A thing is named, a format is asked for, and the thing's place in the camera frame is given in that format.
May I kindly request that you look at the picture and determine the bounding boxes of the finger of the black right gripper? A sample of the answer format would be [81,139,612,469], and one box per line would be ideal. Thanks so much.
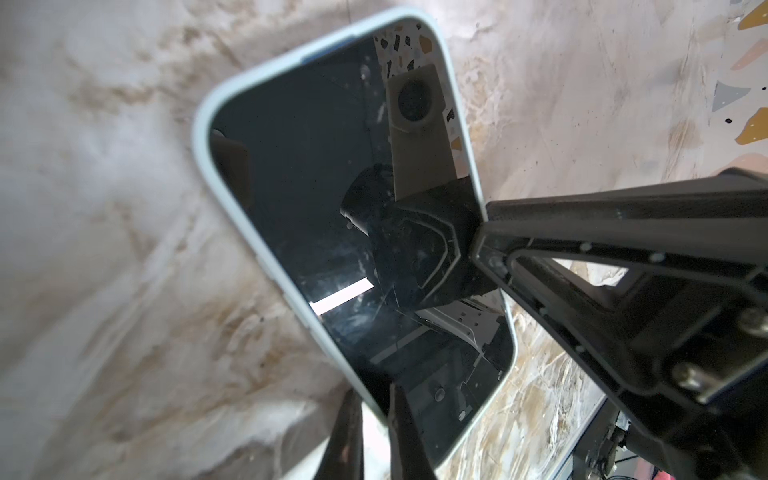
[484,168,767,264]

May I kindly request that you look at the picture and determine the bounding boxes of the light blue phone case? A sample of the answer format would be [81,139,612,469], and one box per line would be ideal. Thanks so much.
[190,7,520,472]

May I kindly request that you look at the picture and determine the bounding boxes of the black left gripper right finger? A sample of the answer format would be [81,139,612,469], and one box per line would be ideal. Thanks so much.
[388,383,436,480]

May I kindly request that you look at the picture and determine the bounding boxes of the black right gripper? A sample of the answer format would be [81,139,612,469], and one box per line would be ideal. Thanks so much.
[472,227,767,479]

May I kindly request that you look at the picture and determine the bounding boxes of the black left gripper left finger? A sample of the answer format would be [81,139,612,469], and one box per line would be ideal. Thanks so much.
[314,389,364,480]

